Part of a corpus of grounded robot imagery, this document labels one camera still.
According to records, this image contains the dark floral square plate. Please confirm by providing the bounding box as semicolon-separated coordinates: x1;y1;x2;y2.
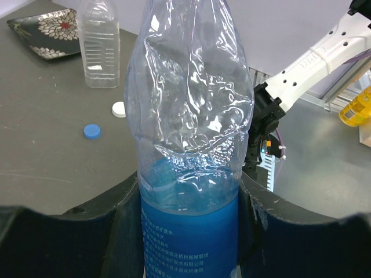
7;9;81;60

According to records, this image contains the blue label water bottle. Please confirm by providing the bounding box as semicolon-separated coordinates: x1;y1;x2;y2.
124;1;254;277

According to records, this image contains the grey cable duct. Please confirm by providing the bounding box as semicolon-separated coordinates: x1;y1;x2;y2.
260;153;281;192

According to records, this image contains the large clear plastic bottle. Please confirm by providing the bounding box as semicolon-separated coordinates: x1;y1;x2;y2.
77;1;120;89

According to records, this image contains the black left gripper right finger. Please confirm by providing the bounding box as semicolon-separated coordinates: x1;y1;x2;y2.
238;174;370;277

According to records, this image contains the orange juice bottle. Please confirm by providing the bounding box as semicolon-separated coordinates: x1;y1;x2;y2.
339;86;370;127

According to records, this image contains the white bottle cap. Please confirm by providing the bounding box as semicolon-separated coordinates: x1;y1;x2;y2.
111;101;126;118

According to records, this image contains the blue bottle cap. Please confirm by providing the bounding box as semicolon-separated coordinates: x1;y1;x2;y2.
83;124;101;140

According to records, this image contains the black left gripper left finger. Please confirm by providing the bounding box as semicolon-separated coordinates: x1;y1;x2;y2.
1;174;144;277

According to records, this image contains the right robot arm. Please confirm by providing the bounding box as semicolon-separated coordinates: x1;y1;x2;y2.
243;1;370;177

